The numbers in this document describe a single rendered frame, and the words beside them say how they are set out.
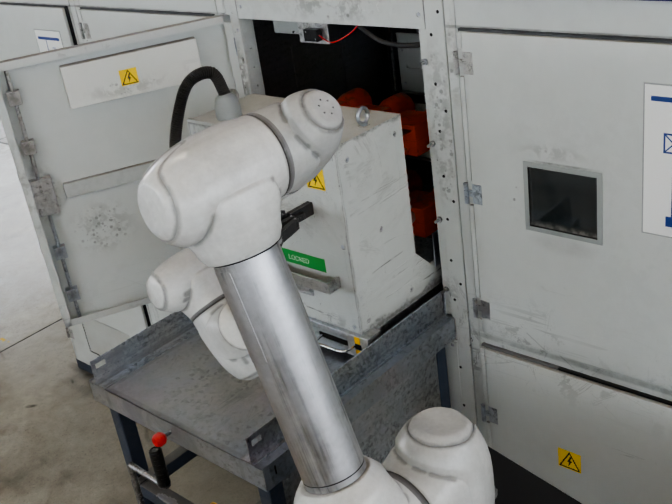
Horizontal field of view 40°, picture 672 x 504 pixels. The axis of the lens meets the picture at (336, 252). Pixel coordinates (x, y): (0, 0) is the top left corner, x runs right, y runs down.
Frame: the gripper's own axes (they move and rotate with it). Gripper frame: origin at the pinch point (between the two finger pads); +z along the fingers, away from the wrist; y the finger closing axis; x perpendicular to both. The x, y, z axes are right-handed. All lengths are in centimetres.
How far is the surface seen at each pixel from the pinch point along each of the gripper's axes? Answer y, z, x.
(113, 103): -65, 1, 18
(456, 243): 19.4, 30.4, -17.0
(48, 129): -73, -14, 16
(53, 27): -131, 28, 28
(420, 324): 13.8, 20.6, -36.0
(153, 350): -41, -20, -38
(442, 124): 18.4, 30.4, 12.7
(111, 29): -99, 28, 29
